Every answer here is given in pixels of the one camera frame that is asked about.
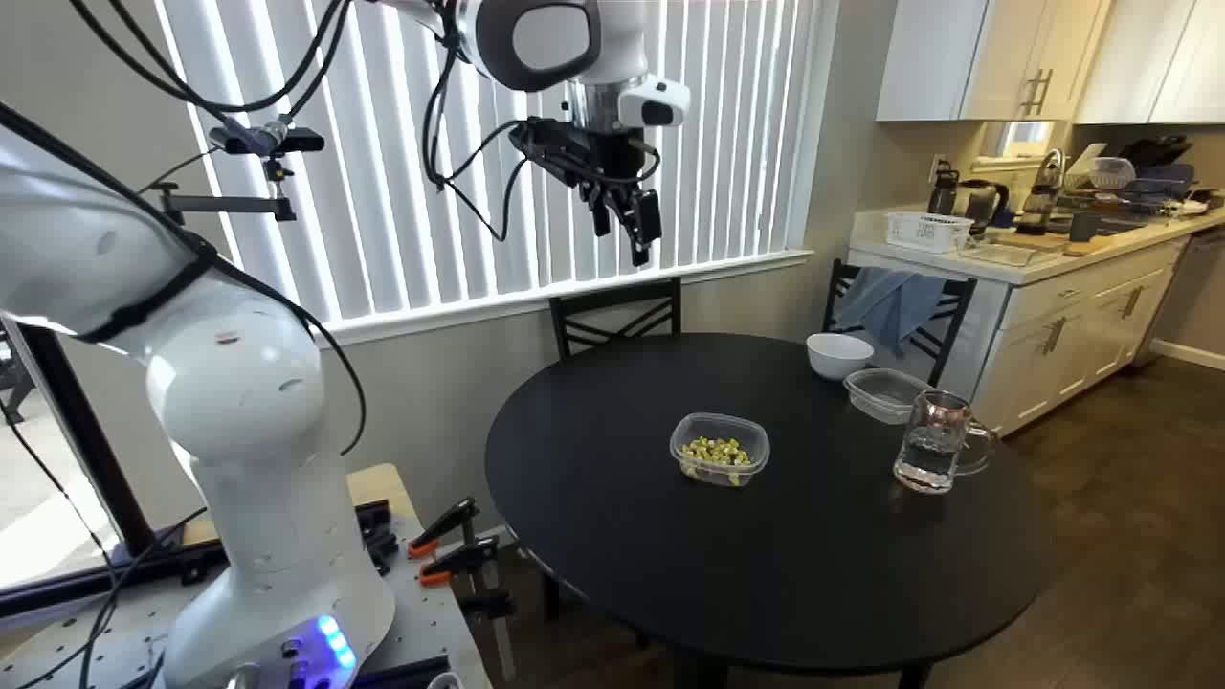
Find white upper cabinets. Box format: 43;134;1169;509
875;0;1225;131

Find small glass jar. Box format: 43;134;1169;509
951;399;1002;482

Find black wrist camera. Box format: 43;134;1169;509
510;113;595;167

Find black stereo camera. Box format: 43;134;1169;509
207;121;330;160

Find black wooden chair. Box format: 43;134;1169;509
820;257;980;389
547;274;686;363

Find white vertical blinds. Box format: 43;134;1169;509
150;0;847;329

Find clear plastic lunchbox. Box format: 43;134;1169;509
666;408;778;492

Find blue cloth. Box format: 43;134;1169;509
833;264;951;359

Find white kitchen counter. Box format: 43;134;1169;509
847;201;1225;438

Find clear glass of water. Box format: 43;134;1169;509
887;394;972;502

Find black camera stand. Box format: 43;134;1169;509
0;148;301;616

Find white bowl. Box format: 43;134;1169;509
804;329;882;384

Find clear plastic bin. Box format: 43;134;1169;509
882;210;976;257

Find yellow food pile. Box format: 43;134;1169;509
677;431;757;489

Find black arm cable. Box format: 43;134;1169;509
0;0;533;463

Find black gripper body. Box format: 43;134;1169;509
566;117;666;208

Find black orange clamp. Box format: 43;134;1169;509
416;534;510;590
407;492;484;561

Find robot mounting table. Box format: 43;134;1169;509
0;460;495;689

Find clear lidded plastic container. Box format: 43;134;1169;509
841;363;934;430

